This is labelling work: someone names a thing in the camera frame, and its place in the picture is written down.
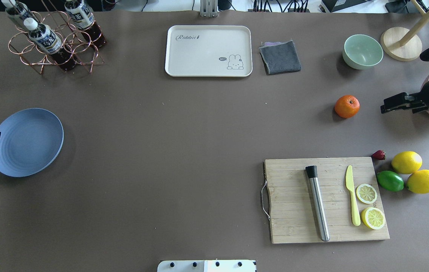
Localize orange fruit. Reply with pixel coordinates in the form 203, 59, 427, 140
334, 95, 361, 119

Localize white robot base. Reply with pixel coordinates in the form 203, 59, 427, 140
157, 260, 257, 272

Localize blue plate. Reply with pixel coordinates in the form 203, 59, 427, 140
0, 108, 64, 178

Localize red strawberry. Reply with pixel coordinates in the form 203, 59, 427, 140
371, 150, 386, 161

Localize wooden stand round base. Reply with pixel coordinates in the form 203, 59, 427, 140
380, 0, 429, 62

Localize yellow lemon near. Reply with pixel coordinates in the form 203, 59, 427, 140
391, 150, 422, 174

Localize yellow lemon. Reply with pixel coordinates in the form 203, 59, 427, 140
391, 150, 422, 174
406, 169, 429, 193

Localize green bowl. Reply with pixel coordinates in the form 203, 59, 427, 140
342, 34, 384, 70

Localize green lime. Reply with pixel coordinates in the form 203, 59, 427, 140
376, 170, 404, 192

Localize yellow lemon far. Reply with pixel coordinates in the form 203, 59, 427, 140
406, 169, 429, 193

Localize yellow plastic knife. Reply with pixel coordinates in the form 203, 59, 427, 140
345, 165, 361, 226

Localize lemon slice lower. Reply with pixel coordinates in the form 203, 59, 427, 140
355, 184, 378, 204

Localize lemon half upper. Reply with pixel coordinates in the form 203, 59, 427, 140
361, 207, 386, 230

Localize wooden cutting board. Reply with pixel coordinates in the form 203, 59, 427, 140
264, 157, 390, 243

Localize grey folded cloth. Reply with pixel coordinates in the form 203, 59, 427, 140
259, 40, 301, 75

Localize steel muddler black tip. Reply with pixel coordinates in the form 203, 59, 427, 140
305, 165, 330, 242

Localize cream rabbit tray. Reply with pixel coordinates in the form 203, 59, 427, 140
164, 25, 253, 77

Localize tea bottle lower right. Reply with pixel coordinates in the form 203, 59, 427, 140
64, 0, 107, 48

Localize tea bottle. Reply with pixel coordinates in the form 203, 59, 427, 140
1, 0, 38, 29
64, 0, 107, 48
23, 17, 76, 71

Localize tea bottle top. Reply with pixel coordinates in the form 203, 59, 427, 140
23, 17, 76, 71

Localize tea bottle lower left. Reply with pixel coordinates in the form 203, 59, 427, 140
1, 0, 38, 29

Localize copper wire bottle rack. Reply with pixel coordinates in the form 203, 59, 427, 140
8, 0, 104, 74

